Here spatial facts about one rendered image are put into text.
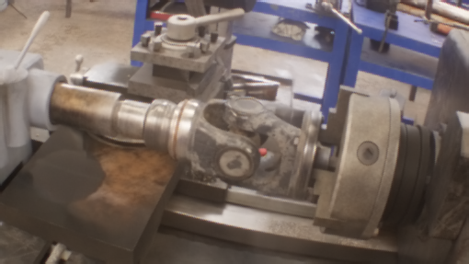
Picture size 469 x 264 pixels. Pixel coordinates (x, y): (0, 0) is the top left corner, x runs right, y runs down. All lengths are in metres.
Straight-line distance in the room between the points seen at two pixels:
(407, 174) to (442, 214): 0.17
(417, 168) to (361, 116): 0.13
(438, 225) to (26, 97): 0.75
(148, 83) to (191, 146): 0.30
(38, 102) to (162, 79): 0.33
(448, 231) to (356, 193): 0.19
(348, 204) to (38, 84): 0.59
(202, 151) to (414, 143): 0.35
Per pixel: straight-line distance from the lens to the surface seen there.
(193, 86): 1.12
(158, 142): 0.94
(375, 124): 0.85
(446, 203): 0.73
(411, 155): 0.89
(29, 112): 1.03
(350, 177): 0.83
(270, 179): 0.93
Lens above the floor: 1.57
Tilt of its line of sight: 29 degrees down
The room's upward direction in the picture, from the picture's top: 8 degrees clockwise
